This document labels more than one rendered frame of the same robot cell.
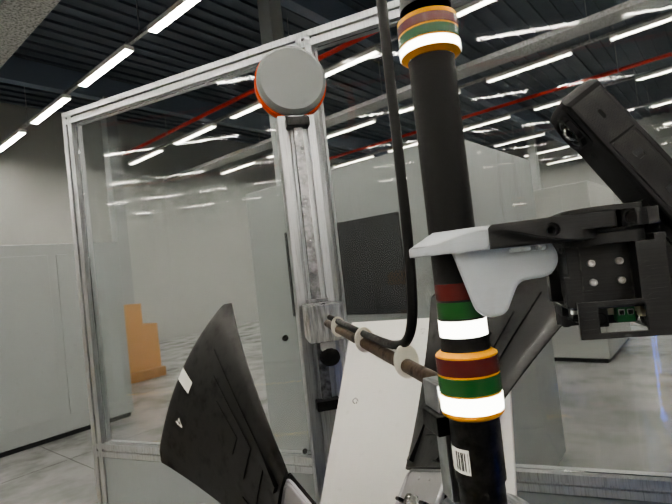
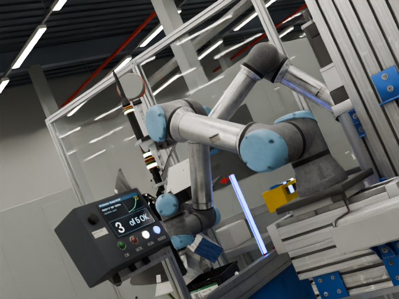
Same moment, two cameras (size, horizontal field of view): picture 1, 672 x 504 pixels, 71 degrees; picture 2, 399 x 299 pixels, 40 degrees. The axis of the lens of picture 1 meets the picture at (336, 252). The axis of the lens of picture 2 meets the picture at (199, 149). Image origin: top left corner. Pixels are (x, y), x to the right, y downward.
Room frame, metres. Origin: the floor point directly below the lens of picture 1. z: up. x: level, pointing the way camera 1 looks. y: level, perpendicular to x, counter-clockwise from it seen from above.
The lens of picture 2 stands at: (-1.91, -0.75, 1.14)
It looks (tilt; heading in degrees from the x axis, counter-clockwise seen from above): 5 degrees up; 11
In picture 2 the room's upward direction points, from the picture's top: 23 degrees counter-clockwise
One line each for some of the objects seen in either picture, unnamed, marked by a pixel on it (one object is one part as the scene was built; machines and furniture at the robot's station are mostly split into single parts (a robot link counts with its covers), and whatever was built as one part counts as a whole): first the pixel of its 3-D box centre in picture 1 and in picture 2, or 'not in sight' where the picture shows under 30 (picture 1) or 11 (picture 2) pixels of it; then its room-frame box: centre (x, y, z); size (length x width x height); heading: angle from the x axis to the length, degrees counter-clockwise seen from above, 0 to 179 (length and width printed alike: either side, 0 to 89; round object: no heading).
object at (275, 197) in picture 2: not in sight; (284, 196); (0.47, -0.53, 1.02); 0.16 x 0.10 x 0.11; 157
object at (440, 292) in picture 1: (458, 290); not in sight; (0.34, -0.08, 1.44); 0.03 x 0.03 x 0.01
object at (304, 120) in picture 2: not in sight; (298, 136); (-0.27, -0.71, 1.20); 0.13 x 0.12 x 0.14; 144
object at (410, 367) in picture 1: (363, 342); not in sight; (0.64, -0.02, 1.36); 0.54 x 0.01 x 0.01; 12
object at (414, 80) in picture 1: (448, 203); (139, 135); (0.34, -0.08, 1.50); 0.03 x 0.03 x 0.21
